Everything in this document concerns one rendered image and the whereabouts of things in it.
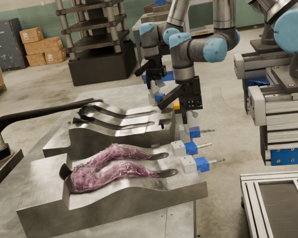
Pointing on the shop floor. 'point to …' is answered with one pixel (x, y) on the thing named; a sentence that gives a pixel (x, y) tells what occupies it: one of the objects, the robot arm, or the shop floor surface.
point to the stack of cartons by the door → (42, 47)
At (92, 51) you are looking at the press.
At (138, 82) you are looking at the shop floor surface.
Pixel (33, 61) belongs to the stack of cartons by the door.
